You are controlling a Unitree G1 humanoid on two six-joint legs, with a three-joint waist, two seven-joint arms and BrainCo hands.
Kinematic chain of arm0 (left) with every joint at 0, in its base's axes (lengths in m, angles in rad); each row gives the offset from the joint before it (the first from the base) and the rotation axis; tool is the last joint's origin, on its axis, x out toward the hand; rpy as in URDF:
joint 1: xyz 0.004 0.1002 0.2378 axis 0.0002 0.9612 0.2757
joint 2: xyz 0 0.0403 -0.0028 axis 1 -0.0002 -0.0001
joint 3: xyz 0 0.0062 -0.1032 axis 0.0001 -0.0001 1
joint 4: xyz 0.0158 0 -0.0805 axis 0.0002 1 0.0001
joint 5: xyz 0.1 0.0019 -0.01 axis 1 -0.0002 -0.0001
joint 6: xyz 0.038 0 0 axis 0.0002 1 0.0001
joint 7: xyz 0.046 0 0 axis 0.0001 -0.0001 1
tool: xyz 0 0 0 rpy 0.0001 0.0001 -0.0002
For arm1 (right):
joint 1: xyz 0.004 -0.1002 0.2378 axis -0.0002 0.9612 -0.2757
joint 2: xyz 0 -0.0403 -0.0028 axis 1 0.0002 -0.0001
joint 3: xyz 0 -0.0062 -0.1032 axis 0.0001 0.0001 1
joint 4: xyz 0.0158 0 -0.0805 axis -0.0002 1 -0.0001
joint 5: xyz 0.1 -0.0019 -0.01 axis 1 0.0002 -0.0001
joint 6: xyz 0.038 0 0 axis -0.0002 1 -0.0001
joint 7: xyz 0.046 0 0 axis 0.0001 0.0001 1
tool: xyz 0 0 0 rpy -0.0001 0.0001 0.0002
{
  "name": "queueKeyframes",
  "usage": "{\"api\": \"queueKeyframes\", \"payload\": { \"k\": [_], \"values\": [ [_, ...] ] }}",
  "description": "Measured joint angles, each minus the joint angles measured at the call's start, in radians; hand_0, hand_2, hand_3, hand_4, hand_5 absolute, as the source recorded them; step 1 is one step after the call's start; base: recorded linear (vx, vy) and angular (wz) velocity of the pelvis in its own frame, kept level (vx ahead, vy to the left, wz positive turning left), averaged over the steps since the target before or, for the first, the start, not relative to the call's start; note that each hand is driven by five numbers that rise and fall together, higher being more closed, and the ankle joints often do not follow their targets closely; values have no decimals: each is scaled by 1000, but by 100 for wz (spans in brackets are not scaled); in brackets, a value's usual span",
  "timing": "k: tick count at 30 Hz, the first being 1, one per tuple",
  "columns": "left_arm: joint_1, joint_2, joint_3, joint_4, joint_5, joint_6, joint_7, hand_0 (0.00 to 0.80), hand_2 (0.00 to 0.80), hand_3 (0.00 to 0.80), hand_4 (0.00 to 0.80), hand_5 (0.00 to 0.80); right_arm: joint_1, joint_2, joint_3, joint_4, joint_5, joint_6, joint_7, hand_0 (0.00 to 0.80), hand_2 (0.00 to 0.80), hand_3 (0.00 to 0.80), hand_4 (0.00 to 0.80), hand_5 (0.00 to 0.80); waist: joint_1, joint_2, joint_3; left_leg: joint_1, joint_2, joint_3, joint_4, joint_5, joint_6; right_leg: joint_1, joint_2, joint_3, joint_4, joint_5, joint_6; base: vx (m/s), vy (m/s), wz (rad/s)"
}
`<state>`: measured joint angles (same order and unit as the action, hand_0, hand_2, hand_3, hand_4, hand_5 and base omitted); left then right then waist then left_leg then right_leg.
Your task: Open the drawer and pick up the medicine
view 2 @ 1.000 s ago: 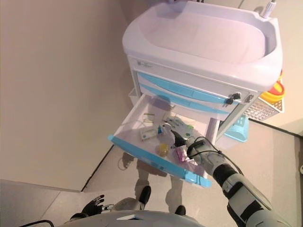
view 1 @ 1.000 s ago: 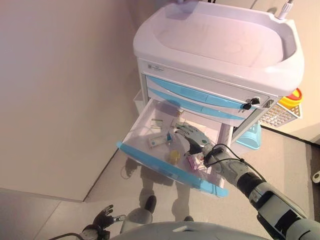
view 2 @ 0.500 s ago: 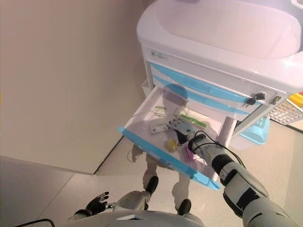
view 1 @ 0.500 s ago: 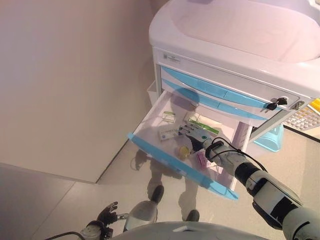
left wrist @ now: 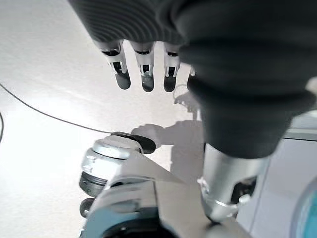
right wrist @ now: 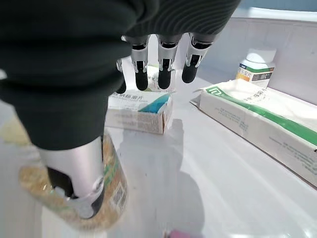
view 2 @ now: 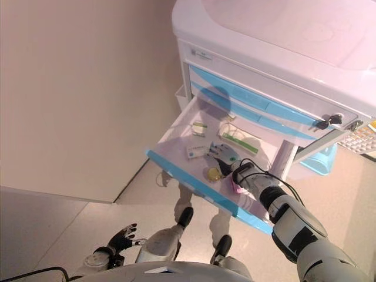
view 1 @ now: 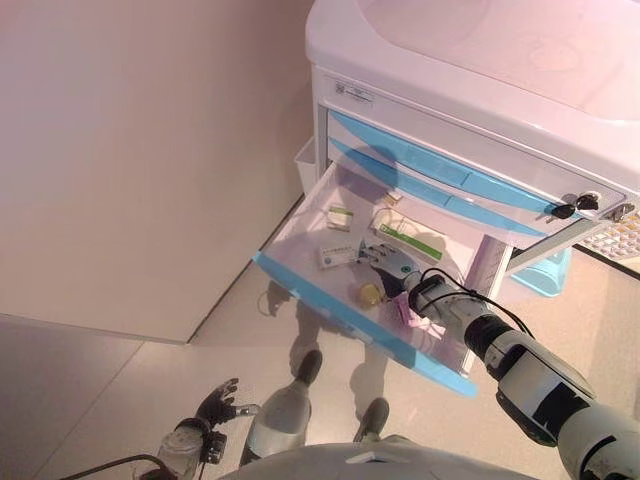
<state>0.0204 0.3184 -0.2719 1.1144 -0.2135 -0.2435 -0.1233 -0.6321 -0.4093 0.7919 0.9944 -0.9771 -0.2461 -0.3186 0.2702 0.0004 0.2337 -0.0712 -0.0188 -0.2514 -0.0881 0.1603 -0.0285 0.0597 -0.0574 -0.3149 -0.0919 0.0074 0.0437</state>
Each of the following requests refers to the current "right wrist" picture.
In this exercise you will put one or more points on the robot right hand black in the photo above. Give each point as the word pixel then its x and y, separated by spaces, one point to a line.
pixel 62 74

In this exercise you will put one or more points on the clear bottle yellow capsules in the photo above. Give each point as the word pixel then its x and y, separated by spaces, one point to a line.
pixel 116 183

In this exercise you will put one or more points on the white blue medicine box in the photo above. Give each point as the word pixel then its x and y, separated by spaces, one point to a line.
pixel 133 116

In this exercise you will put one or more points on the small white green medicine box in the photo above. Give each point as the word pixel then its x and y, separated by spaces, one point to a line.
pixel 153 74

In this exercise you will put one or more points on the pink medicine box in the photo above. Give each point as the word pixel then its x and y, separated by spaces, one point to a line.
pixel 177 234

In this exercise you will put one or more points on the long white green medicine box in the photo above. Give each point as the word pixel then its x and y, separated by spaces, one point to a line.
pixel 260 119

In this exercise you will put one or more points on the blue front cart drawer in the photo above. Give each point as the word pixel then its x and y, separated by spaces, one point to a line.
pixel 284 7

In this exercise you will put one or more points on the white bottle orange label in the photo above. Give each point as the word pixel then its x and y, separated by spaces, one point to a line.
pixel 257 69

